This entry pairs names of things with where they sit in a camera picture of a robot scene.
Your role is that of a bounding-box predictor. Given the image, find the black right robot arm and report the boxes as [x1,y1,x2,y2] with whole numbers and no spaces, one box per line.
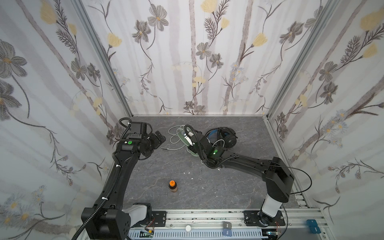
[177,125,295,227]

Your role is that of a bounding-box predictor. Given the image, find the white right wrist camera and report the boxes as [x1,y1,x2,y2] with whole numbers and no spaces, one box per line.
[184,134,193,146]

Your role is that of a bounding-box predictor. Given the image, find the orange cap brown bottle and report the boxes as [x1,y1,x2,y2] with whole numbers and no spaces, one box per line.
[169,180,178,192]

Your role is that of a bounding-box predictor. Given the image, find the mint green wired headphones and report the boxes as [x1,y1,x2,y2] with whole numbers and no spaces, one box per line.
[161,125,199,157]

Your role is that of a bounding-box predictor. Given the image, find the black wired headphones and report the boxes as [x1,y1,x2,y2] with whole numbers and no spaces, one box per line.
[205,127,238,149]

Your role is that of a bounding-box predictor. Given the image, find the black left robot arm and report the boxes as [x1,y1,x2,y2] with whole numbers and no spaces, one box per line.
[72,118,166,240]

